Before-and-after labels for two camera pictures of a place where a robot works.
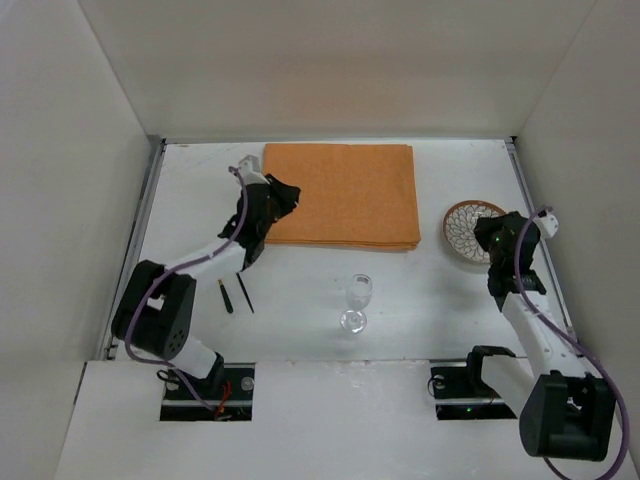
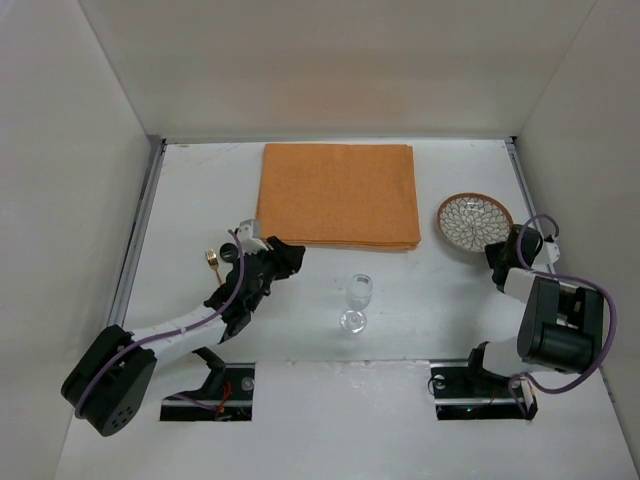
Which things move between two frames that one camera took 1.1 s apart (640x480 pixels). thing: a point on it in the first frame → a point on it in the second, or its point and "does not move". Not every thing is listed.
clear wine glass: [359, 292] does not move
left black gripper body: [279, 195] → [276, 257]
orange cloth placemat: [351, 196] does not move
